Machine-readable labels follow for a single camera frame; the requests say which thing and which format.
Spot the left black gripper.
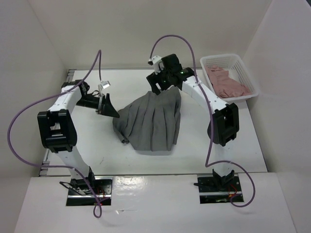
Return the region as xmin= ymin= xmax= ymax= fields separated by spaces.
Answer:
xmin=75 ymin=93 xmax=119 ymax=118

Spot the grey pleated skirt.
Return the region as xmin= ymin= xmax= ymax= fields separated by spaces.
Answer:
xmin=112 ymin=87 xmax=182 ymax=152

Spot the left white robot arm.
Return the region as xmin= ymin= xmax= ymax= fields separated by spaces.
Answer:
xmin=37 ymin=80 xmax=120 ymax=194

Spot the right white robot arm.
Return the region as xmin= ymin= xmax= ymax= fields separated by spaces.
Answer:
xmin=147 ymin=54 xmax=240 ymax=191

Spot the pink skirt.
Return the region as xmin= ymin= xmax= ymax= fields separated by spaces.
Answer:
xmin=205 ymin=66 xmax=251 ymax=98

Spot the white plastic basket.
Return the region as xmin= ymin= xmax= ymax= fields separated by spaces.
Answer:
xmin=200 ymin=53 xmax=259 ymax=102

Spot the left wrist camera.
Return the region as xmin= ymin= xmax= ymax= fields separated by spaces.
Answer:
xmin=98 ymin=81 xmax=110 ymax=94

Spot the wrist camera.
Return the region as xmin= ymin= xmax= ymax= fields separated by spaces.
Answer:
xmin=98 ymin=81 xmax=110 ymax=94
xmin=148 ymin=55 xmax=164 ymax=75

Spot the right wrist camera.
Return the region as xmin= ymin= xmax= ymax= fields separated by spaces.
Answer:
xmin=148 ymin=55 xmax=164 ymax=75

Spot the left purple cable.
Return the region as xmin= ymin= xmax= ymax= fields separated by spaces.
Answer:
xmin=7 ymin=50 xmax=110 ymax=218

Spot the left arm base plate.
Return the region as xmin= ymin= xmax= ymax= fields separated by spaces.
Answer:
xmin=59 ymin=176 xmax=113 ymax=206

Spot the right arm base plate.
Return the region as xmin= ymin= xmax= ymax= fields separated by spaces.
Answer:
xmin=193 ymin=174 xmax=244 ymax=204

